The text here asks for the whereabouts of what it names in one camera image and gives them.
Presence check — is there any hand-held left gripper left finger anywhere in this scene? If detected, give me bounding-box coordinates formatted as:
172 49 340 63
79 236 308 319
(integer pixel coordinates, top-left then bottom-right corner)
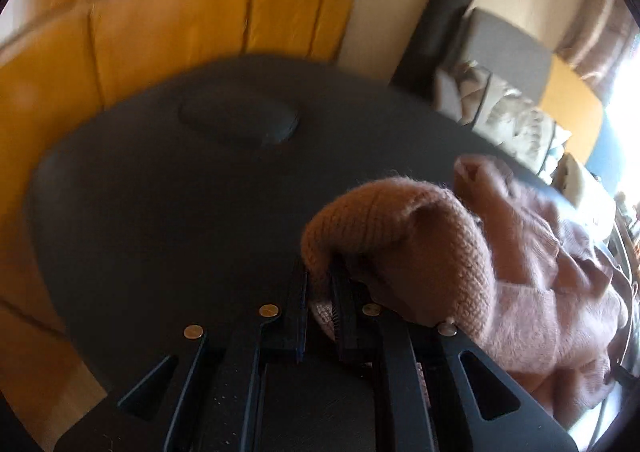
55 257 308 452

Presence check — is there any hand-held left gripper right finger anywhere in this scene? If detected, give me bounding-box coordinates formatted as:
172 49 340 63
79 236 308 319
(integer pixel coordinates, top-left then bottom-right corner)
331 253 578 452

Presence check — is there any pink knit sweater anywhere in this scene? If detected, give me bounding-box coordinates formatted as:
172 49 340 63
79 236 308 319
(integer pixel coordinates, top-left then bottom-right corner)
300 154 631 425

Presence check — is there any dark round table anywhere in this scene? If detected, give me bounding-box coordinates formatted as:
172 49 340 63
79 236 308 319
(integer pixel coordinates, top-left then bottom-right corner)
25 54 621 452

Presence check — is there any tiger print cushion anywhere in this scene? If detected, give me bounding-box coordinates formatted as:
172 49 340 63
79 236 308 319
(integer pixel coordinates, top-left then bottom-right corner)
460 62 571 168

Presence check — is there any deer print cushion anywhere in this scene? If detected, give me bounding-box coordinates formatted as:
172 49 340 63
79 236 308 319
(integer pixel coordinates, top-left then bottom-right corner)
552 152 616 233

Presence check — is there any rolled black mat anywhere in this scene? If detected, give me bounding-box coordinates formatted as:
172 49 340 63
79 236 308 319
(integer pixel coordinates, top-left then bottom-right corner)
390 0 476 93

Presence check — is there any grey yellow blue sofa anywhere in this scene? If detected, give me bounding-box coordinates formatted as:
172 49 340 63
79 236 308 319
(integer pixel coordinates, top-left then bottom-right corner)
432 7 621 213

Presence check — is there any orange wooden wardrobe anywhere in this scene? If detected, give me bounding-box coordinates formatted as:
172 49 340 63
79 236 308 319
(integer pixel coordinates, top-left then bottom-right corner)
0 0 373 433

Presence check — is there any patterned curtain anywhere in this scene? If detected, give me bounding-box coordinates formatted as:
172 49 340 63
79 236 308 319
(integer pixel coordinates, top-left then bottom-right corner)
555 0 640 98

